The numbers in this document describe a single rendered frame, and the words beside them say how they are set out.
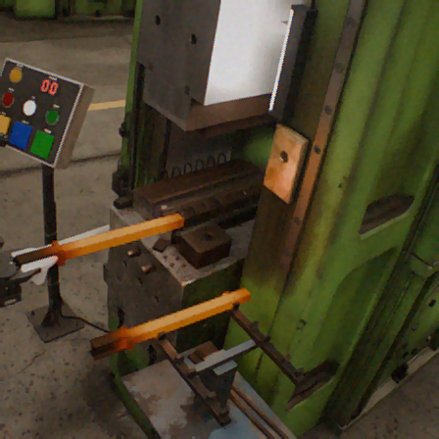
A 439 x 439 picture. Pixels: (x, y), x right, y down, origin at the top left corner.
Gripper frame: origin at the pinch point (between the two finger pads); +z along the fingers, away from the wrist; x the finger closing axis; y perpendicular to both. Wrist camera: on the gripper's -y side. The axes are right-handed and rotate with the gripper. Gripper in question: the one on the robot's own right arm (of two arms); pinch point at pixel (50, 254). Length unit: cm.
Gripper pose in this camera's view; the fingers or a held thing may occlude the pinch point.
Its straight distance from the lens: 118.8
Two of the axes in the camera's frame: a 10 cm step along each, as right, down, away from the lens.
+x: 6.2, 5.5, -5.6
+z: 7.6, -2.5, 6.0
